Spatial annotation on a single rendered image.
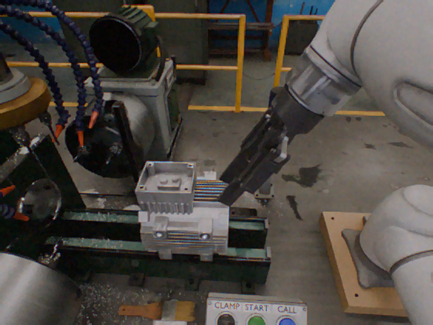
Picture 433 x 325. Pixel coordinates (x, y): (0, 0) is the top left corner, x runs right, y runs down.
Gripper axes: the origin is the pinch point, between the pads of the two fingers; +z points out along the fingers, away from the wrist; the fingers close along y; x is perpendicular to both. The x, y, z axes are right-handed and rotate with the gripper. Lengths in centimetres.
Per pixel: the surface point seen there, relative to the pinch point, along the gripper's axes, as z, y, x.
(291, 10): 1, -506, 110
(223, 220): 10.1, 0.8, 4.1
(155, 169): 15.5, -10.3, -12.7
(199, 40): 75, -316, -12
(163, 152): 42, -49, -9
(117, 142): 27.5, -26.6, -25.0
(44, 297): 22.9, 20.1, -21.7
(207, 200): 10.8, -3.2, 0.0
